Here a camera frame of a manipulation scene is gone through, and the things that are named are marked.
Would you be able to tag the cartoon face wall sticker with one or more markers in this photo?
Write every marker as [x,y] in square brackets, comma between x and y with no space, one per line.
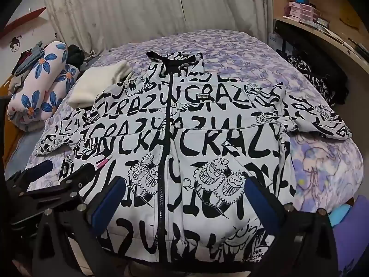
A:
[16,44]

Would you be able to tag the grey curtain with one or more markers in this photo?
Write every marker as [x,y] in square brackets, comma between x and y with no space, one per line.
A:
[144,11]

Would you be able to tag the stack of pink boxes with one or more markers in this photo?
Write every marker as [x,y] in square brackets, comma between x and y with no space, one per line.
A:
[304,11]

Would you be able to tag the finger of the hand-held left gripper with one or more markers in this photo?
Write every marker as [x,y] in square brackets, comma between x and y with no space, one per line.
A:
[40,168]
[57,192]

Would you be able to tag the black white patterned cloth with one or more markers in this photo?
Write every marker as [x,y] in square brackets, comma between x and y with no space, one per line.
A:
[317,78]

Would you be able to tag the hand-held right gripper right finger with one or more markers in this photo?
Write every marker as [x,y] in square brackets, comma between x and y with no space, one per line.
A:
[261,205]

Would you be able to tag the white black printed jacket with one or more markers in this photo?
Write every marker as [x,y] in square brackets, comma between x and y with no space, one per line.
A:
[201,150]

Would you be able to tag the small blue-flowered rolled blanket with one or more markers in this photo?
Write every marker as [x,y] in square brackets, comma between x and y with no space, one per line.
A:
[62,86]

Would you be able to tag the purple floral blanket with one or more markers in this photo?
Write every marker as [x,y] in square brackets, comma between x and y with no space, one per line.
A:
[317,164]

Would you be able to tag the red wall shelf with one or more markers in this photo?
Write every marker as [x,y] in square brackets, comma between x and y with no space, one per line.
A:
[26,20]

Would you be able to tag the cream folded cloth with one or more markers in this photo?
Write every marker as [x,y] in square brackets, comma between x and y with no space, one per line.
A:
[95,86]

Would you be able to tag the dark bundled clothes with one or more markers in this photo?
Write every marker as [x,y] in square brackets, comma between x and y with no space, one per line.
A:
[76,56]

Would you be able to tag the purple object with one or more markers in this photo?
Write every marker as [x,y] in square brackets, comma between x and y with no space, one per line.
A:
[351,236]

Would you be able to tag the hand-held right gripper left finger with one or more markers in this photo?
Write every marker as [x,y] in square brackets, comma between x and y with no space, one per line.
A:
[108,205]

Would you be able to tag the large blue-flowered rolled blanket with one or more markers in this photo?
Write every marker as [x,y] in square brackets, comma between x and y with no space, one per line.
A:
[37,78]

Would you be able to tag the pile of grey red clothes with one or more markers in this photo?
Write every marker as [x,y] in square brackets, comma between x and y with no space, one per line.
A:
[28,57]

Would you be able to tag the light blue object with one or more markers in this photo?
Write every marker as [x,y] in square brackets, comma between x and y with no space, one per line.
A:
[337,216]

